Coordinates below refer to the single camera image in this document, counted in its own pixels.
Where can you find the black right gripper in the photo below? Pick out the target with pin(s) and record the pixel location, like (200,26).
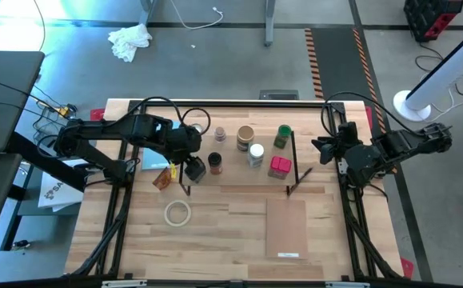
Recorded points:
(345,140)

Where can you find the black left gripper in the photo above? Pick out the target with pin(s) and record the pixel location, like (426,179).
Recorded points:
(185,142)

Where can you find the black-lidded spice jar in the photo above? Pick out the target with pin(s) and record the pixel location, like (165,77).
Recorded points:
(215,159)

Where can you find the orange taco seasoning packet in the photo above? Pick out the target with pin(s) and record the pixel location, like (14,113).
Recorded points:
(162,180)

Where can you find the cork-lidded saffron glass jar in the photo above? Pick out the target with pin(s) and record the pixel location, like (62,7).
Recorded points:
(220,134)

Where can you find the wooden shelf black metal frame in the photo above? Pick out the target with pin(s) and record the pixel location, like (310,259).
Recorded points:
(239,172)

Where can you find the green-lidded oregano jar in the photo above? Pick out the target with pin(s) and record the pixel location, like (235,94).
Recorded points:
(283,132)

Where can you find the red-lidded patterned spice tin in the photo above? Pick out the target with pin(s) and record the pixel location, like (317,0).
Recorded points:
(280,165)

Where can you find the masking tape roll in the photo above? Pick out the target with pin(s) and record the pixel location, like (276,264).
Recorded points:
(166,213)

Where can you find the gold-lidded furikake jar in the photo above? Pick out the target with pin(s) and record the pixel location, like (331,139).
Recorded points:
(245,134)

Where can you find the white-lidded spice jar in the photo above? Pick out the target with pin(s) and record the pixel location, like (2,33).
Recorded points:
(256,151)

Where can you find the brown cardboard sheet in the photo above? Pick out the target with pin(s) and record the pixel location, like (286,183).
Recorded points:
(286,228)

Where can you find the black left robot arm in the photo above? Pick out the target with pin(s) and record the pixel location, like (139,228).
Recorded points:
(95,130)

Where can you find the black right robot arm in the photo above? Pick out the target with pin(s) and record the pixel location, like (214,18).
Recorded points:
(399,144)

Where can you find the light blue board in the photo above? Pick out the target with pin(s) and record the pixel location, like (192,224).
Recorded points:
(153,160)

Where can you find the grey floor outlet box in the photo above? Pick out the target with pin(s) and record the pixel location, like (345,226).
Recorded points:
(279,95)

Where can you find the dark mat with orange stripes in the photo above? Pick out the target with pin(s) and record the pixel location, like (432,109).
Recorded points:
(335,60)

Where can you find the grey metal desk leg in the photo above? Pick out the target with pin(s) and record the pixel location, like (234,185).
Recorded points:
(148,10)
(270,24)

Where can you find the printed white paper sheet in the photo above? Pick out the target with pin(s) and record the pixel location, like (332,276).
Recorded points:
(57,192)

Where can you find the yellow connector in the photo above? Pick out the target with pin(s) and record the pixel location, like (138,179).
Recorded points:
(68,110)

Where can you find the white tower fan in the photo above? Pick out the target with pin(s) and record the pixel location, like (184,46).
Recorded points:
(447,68)

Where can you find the white crumpled cloth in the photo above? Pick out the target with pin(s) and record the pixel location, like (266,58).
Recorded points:
(129,40)

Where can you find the black and red crate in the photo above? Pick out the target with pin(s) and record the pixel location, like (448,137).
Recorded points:
(427,16)

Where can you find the small black device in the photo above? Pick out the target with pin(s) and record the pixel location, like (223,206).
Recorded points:
(22,244)

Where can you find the red corner bracket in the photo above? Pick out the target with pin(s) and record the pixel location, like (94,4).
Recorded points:
(369,116)
(407,267)
(96,114)

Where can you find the silver metal bracket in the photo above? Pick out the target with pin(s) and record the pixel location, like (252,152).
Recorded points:
(347,285)
(125,284)

